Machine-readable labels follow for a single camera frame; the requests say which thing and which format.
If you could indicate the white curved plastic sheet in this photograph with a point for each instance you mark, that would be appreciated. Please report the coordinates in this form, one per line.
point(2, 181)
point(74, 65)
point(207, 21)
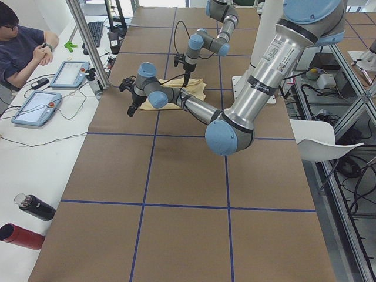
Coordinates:
point(316, 141)

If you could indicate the black monitor stand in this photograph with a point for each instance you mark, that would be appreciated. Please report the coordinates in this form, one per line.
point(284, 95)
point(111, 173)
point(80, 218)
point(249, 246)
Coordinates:
point(117, 22)

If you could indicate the far blue teach pendant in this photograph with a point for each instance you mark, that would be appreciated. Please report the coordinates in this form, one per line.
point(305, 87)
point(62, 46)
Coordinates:
point(70, 74)

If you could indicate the brown paper table cover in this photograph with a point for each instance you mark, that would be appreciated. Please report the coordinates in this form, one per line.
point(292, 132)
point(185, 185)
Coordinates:
point(147, 200)

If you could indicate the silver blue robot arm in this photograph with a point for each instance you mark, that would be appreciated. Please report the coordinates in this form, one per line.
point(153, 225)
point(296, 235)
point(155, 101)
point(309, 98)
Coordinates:
point(302, 24)
point(223, 12)

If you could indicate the red cylindrical bottle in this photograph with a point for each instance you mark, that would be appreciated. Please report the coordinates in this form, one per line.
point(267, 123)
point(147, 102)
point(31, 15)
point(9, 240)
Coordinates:
point(19, 236)

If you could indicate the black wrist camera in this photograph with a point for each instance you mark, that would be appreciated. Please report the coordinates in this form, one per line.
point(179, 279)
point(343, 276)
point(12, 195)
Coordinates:
point(127, 84)
point(179, 58)

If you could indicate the black keyboard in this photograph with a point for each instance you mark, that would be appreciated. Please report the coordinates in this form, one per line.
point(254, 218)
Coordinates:
point(96, 30)

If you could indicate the black water bottle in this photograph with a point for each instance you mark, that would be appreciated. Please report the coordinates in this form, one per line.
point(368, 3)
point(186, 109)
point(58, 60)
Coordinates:
point(34, 206)

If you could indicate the blue teach pendant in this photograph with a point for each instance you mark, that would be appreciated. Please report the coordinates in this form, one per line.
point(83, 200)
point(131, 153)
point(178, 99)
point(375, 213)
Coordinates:
point(37, 109)
point(70, 74)

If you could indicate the cream long-sleeve graphic shirt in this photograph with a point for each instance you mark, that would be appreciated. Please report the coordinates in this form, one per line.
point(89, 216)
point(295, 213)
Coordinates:
point(195, 87)

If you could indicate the seated person in navy shirt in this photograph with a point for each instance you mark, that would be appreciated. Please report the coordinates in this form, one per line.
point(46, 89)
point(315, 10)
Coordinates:
point(23, 49)

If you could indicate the clear bottle with black cap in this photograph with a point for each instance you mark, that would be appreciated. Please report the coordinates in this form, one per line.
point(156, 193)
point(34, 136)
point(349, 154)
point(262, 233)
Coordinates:
point(94, 82)

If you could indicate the green plastic tool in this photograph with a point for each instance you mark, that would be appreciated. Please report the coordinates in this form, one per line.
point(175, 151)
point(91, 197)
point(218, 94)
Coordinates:
point(70, 46)

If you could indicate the near blue teach pendant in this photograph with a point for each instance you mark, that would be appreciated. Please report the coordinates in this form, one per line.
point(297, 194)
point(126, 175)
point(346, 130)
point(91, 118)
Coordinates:
point(37, 109)

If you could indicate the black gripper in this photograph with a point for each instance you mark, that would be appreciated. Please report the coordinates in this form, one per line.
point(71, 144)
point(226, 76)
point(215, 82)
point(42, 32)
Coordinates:
point(187, 68)
point(135, 99)

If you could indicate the aluminium frame post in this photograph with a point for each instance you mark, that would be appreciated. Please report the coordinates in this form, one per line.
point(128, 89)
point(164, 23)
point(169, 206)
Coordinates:
point(85, 33)

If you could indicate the black smartphone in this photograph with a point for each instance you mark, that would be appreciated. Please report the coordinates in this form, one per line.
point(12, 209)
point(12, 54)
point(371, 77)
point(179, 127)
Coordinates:
point(40, 83)

